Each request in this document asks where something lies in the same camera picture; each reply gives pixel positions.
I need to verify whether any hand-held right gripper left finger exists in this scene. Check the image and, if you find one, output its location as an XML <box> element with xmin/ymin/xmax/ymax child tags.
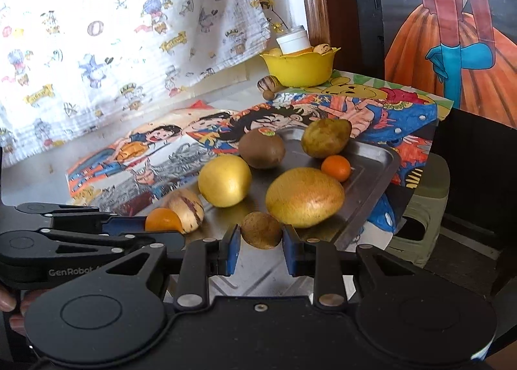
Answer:
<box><xmin>107</xmin><ymin>225</ymin><xmax>242</xmax><ymax>310</ymax></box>

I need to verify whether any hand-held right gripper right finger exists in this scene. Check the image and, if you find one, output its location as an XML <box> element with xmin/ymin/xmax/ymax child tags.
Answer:
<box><xmin>283</xmin><ymin>225</ymin><xmax>418</xmax><ymax>310</ymax></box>

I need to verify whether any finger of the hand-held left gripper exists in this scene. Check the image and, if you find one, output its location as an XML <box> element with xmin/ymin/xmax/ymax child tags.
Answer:
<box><xmin>40</xmin><ymin>230</ymin><xmax>186</xmax><ymax>263</ymax></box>
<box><xmin>15</xmin><ymin>202</ymin><xmax>147</xmax><ymax>234</ymax></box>

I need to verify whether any grey metal tray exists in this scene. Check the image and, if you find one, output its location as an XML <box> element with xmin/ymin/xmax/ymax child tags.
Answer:
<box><xmin>133</xmin><ymin>127</ymin><xmax>402</xmax><ymax>302</ymax></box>

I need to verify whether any round brown fruit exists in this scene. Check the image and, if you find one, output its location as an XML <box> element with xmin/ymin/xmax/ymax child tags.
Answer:
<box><xmin>241</xmin><ymin>211</ymin><xmax>283</xmax><ymax>250</ymax></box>

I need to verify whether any small orange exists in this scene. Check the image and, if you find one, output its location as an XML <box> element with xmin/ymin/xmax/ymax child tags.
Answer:
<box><xmin>321</xmin><ymin>155</ymin><xmax>351</xmax><ymax>183</ymax></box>
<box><xmin>145</xmin><ymin>209</ymin><xmax>182</xmax><ymax>232</ymax></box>

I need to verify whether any large blemished yellow fruit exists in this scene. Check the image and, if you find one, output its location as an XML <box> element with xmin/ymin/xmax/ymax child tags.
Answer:
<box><xmin>265</xmin><ymin>167</ymin><xmax>345</xmax><ymax>229</ymax></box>

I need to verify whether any smooth yellow lemon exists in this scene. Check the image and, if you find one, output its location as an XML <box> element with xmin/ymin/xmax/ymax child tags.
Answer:
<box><xmin>198</xmin><ymin>155</ymin><xmax>253</xmax><ymax>208</ymax></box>

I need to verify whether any person's left hand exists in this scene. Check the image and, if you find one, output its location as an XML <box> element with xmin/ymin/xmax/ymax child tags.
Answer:
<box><xmin>0</xmin><ymin>287</ymin><xmax>51</xmax><ymax>336</ymax></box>

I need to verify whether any brown kiwi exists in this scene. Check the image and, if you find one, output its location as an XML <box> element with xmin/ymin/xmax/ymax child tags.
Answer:
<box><xmin>238</xmin><ymin>128</ymin><xmax>286</xmax><ymax>170</ymax></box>

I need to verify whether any green-yellow mango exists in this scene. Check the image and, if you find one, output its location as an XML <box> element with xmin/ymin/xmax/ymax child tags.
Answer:
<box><xmin>301</xmin><ymin>118</ymin><xmax>353</xmax><ymax>159</ymax></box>

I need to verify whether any green plastic stool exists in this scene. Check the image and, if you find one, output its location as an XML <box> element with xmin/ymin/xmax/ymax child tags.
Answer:
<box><xmin>388</xmin><ymin>152</ymin><xmax>451</xmax><ymax>268</ymax></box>

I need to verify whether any cartoon printed table mat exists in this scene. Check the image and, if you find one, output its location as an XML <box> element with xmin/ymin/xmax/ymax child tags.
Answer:
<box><xmin>67</xmin><ymin>71</ymin><xmax>455</xmax><ymax>242</ymax></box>

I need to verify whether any yellow plastic bowl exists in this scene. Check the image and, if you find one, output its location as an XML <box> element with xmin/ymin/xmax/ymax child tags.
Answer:
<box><xmin>259</xmin><ymin>47</ymin><xmax>339</xmax><ymax>88</ymax></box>

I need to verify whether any white printed curtain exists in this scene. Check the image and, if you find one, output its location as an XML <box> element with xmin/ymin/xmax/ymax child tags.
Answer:
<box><xmin>0</xmin><ymin>0</ymin><xmax>272</xmax><ymax>169</ymax></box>

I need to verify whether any white plastic jar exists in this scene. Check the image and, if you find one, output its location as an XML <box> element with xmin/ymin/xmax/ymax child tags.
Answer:
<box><xmin>276</xmin><ymin>26</ymin><xmax>311</xmax><ymax>54</ymax></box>

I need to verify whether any dried flower sprig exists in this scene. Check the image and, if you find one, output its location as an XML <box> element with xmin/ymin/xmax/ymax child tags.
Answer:
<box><xmin>262</xmin><ymin>0</ymin><xmax>290</xmax><ymax>32</ymax></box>

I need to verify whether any wall poster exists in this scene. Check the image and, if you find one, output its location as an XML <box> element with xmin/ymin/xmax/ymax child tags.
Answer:
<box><xmin>384</xmin><ymin>0</ymin><xmax>517</xmax><ymax>128</ymax></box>

